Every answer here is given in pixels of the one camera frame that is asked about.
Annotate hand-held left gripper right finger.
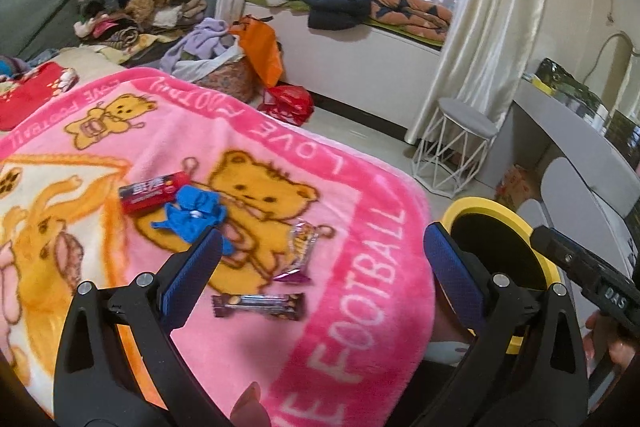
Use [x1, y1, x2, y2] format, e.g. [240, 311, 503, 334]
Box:
[424, 222, 591, 427]

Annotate grey white chair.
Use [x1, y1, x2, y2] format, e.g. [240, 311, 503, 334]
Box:
[515, 157, 640, 288]

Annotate black jacket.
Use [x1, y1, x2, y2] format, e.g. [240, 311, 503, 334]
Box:
[295, 0, 373, 31]

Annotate person's right hand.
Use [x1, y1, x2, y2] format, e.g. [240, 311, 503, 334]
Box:
[584, 312, 640, 380]

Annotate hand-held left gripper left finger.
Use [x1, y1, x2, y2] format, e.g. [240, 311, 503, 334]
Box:
[52, 227, 236, 427]

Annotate green bag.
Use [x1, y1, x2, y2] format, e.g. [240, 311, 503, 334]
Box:
[522, 58, 611, 118]

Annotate patterned laundry basket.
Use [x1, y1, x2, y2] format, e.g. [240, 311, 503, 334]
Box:
[195, 49, 258, 105]

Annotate red cloth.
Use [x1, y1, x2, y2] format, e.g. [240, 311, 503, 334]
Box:
[0, 62, 79, 131]

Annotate orange patterned quilt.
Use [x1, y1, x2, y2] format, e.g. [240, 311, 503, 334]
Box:
[370, 0, 453, 42]

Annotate red snack packet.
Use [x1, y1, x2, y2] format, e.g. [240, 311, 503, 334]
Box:
[119, 172, 189, 216]

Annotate clear snack wrapper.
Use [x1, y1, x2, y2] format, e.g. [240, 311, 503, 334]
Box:
[273, 217, 321, 284]

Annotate white wire frame stool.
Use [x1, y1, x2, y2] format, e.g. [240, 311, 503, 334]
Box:
[411, 98, 501, 200]

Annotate orange bag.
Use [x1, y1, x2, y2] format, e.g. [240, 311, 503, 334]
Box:
[230, 15, 284, 88]

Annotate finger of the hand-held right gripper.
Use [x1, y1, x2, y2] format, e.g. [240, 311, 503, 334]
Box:
[531, 227, 586, 278]

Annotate cardboard box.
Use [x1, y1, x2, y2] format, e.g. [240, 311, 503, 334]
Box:
[495, 164, 543, 210]

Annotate grey bed headboard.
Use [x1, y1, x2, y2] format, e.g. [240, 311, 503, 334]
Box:
[0, 0, 88, 62]

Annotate brown chocolate bar wrapper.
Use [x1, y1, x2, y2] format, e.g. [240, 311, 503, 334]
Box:
[211, 292, 306, 322]

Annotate purple cloth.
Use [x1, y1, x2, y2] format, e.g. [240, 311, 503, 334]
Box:
[159, 18, 241, 80]

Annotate white desk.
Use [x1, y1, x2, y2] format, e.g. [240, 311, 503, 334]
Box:
[475, 77, 640, 218]

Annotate colourful printed cloth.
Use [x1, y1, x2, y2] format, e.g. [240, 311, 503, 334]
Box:
[0, 54, 33, 82]

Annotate yellow rimmed black trash bin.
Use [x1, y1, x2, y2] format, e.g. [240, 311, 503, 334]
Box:
[440, 197, 566, 354]

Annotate person's left hand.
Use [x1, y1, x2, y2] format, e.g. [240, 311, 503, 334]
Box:
[231, 382, 262, 427]

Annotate red plastic bag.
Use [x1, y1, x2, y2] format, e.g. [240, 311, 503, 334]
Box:
[257, 84, 316, 126]

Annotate pink printed blanket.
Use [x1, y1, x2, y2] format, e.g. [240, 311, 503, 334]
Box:
[0, 67, 435, 427]

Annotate cream satin curtain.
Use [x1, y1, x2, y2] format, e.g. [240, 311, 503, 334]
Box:
[404, 0, 551, 142]

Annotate blue crumpled cloth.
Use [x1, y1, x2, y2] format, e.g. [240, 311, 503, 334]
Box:
[151, 185, 237, 256]

